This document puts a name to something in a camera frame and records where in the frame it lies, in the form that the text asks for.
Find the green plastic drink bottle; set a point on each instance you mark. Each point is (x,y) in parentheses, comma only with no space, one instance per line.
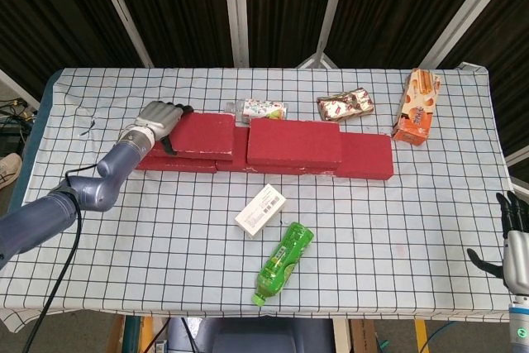
(283,262)

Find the white frame post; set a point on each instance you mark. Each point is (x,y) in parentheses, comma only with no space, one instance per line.
(330,10)
(16,86)
(236,10)
(467,10)
(124,14)
(518,158)

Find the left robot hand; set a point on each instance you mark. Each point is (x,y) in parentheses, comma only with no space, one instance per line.
(159,117)

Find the red rectangular foam block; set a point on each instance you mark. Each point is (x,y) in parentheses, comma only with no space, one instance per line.
(368,156)
(240,146)
(177,165)
(204,134)
(293,142)

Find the green metal post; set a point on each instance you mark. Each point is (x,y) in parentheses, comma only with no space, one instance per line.
(133,334)

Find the dark pleated curtain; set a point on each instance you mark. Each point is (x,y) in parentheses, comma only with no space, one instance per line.
(177,6)

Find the clear bottle colourful label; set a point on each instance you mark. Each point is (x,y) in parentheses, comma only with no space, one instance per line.
(262,108)

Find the blue-grey robot torso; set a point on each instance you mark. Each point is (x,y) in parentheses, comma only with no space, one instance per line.
(256,336)

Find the yellow table leg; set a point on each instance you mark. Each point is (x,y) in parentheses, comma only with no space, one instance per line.
(421,336)

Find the white table leg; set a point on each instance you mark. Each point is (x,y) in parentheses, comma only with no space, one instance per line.
(341,336)

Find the brown cardboard piece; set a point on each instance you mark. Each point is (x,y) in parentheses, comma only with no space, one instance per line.
(363,336)

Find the white barcode carton box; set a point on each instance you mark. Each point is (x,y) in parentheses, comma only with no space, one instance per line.
(260,212)

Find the dark blue table frame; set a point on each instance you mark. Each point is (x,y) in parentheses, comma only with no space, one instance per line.
(35,130)

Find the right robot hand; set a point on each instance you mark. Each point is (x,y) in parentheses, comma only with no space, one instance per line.
(518,254)

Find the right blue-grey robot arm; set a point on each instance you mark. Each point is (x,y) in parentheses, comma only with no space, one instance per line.
(520,324)

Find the crumpled foil snack wrapper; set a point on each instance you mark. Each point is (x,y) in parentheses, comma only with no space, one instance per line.
(345,106)

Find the checked white tablecloth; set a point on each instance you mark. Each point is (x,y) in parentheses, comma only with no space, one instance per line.
(124,92)

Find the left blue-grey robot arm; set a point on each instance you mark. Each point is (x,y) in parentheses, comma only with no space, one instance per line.
(91,192)

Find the white sneaker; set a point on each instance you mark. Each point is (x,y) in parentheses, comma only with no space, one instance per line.
(9,171)

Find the wooden table leg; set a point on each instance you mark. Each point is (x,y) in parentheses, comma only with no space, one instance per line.
(116,334)

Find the orange biscuit box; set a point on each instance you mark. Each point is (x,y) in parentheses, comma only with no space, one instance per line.
(416,109)

